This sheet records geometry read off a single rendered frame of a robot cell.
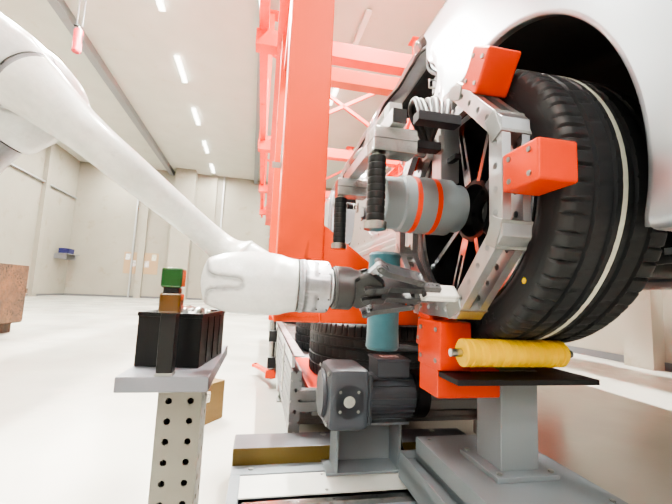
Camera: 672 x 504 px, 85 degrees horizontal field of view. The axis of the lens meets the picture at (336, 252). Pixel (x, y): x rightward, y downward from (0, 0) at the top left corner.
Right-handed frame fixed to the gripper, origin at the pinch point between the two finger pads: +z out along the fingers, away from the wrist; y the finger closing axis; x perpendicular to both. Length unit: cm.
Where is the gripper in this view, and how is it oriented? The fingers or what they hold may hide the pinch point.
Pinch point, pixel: (438, 293)
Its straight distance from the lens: 71.0
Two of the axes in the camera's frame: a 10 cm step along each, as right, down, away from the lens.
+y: 1.8, -7.7, -6.1
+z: 9.8, 0.7, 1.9
